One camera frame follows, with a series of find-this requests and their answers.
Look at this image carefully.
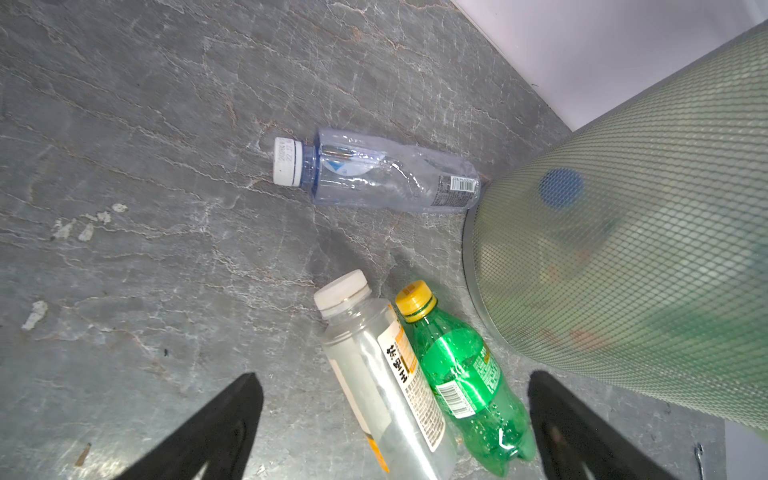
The green-lined mesh waste bin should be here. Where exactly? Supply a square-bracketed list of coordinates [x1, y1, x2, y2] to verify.
[463, 24, 767, 430]

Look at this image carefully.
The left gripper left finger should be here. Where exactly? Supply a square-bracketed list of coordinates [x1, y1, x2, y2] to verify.
[118, 372, 264, 479]

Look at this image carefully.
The clear bottle orange label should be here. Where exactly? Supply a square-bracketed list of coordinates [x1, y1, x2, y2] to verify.
[314, 270, 458, 479]

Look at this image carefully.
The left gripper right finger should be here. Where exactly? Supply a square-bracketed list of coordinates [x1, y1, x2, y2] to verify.
[528, 370, 672, 479]

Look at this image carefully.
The silver wrench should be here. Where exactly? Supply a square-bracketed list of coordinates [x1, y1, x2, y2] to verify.
[694, 443, 706, 480]

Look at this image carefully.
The green bottle yellow cap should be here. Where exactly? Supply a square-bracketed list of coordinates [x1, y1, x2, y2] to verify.
[395, 280, 536, 478]

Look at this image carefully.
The clear bottle dark blue neck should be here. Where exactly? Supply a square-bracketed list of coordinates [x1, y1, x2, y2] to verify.
[273, 128, 482, 214]

